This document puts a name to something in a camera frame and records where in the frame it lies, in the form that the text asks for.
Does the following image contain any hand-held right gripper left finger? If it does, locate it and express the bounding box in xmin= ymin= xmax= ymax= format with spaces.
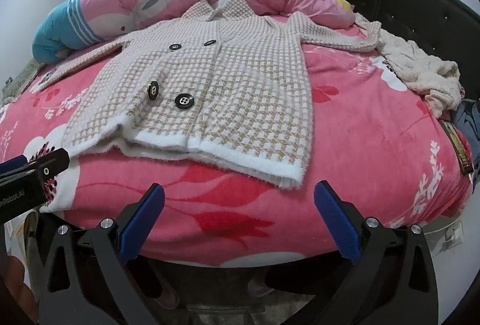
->
xmin=39 ymin=183 xmax=166 ymax=325

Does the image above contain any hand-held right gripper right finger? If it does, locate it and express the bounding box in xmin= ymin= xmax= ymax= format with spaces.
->
xmin=314 ymin=180 xmax=439 ymax=325

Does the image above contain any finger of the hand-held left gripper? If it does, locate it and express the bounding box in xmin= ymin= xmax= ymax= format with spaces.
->
xmin=0 ymin=156 xmax=30 ymax=176
xmin=0 ymin=147 xmax=71 ymax=186

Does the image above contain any beige white checked jacket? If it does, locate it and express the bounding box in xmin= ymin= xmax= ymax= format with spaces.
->
xmin=37 ymin=0 xmax=383 ymax=191

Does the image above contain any pink floral blanket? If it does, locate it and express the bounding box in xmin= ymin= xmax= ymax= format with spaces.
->
xmin=0 ymin=12 xmax=473 ymax=267

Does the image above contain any grey textured mat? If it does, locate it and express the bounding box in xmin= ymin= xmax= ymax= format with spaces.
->
xmin=2 ymin=59 xmax=49 ymax=101

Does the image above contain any blue garment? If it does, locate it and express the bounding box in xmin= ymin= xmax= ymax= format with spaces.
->
xmin=452 ymin=98 xmax=480 ymax=168

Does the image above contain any cream fleece cloth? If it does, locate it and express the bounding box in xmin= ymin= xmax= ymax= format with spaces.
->
xmin=354 ymin=12 xmax=463 ymax=119

